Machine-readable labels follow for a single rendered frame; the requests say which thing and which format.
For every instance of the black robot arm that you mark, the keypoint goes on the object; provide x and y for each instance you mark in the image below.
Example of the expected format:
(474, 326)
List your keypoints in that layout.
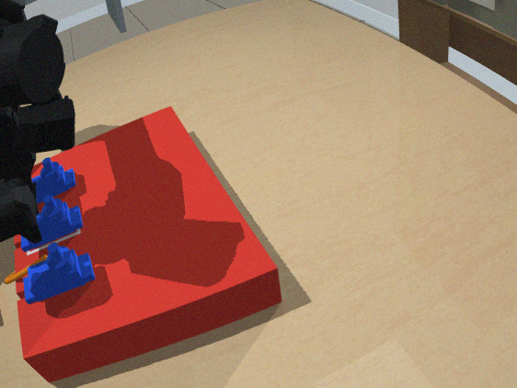
(31, 72)

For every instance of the red flat box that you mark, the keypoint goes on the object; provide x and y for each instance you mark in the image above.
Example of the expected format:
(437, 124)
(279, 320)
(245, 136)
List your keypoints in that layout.
(163, 255)

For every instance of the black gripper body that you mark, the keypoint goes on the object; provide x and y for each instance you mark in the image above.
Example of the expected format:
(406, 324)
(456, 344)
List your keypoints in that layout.
(17, 203)

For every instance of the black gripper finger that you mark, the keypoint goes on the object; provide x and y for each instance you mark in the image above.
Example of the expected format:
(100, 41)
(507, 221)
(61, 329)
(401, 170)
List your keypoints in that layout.
(33, 235)
(27, 171)

